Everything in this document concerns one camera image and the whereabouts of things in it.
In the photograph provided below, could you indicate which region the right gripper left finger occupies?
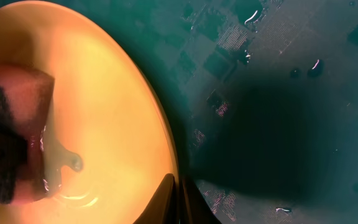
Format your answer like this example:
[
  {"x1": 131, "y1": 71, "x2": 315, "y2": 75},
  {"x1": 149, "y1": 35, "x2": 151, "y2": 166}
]
[{"x1": 134, "y1": 174, "x2": 177, "y2": 224}]

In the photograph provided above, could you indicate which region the yellow-green plate top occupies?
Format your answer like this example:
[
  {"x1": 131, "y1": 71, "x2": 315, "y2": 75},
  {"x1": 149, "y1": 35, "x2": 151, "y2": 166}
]
[{"x1": 0, "y1": 1, "x2": 178, "y2": 223}]

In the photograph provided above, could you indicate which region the teal plastic tray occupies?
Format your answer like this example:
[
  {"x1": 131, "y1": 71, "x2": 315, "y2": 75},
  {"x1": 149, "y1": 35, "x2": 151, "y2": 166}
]
[{"x1": 0, "y1": 0, "x2": 358, "y2": 224}]

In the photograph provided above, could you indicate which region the green scrubbing sponge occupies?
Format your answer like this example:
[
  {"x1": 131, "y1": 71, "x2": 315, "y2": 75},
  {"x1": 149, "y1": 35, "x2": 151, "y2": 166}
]
[{"x1": 0, "y1": 65, "x2": 55, "y2": 204}]

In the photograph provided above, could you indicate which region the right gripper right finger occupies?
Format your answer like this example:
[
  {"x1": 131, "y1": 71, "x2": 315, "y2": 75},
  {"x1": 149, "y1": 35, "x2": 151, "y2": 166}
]
[{"x1": 179, "y1": 177, "x2": 221, "y2": 224}]

